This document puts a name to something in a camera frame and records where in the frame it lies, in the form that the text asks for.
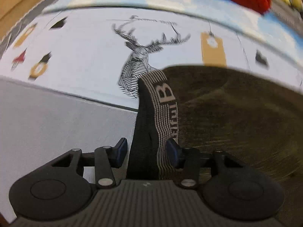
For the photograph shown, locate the olive green corduroy pants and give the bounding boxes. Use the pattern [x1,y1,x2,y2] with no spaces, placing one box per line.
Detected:
[126,66,302,226]

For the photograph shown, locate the grey and patterned bed sheet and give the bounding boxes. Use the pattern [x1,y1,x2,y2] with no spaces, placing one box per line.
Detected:
[1,8,302,221]

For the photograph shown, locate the light blue cloud blanket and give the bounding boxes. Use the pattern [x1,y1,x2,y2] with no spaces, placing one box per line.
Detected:
[43,0,302,65]

